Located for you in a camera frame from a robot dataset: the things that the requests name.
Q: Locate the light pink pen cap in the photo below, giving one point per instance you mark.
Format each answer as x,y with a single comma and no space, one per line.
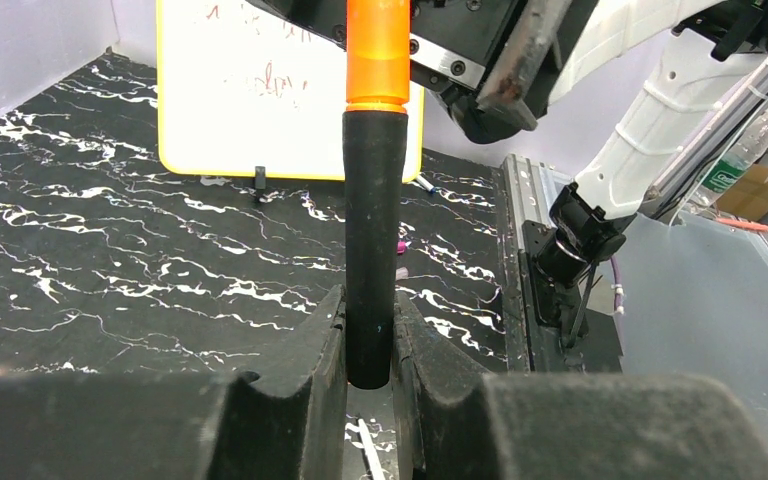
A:
402,273

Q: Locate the plastic bottle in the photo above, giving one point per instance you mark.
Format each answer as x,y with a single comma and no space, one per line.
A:
733,164

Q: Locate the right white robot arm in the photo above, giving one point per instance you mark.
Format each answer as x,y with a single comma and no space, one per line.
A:
712,44

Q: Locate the black orange-tipped marker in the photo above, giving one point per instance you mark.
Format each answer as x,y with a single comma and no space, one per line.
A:
374,147

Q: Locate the aluminium frame rail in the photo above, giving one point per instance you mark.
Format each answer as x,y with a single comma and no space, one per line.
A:
717,133

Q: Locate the cardboard box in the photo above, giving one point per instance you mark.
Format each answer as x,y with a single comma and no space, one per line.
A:
748,197

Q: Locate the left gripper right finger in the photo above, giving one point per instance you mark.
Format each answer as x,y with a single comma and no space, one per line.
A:
457,420

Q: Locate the orange marker cap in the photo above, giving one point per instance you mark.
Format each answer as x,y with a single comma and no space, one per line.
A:
378,55

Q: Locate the white pen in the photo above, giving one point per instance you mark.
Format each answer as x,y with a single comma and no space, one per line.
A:
370,452

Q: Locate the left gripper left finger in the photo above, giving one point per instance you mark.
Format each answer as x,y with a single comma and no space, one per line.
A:
280,417

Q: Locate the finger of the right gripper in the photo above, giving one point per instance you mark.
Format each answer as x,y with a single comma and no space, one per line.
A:
515,71

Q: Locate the yellow-framed whiteboard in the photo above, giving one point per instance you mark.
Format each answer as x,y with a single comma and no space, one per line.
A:
244,90

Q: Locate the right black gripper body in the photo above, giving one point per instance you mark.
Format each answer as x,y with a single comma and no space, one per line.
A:
455,44

